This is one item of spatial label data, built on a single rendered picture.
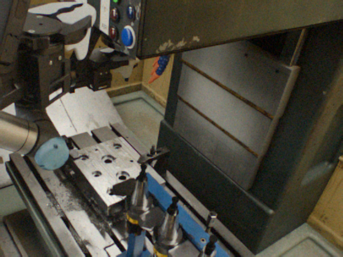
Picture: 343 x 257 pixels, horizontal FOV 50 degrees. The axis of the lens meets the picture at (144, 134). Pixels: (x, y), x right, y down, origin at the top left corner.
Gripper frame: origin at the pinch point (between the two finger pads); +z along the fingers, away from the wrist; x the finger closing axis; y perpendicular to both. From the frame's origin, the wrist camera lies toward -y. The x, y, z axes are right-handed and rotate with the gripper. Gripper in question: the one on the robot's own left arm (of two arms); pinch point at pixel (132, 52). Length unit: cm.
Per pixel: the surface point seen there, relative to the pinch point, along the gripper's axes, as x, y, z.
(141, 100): -92, 87, 74
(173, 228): 43.6, 17.5, -17.0
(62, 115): -76, 69, 10
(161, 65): 18.5, -5.2, -4.5
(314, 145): 35, 28, 52
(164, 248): 44, 23, -19
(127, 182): 24.0, 21.8, -15.5
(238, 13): 32.5, -21.3, 0.7
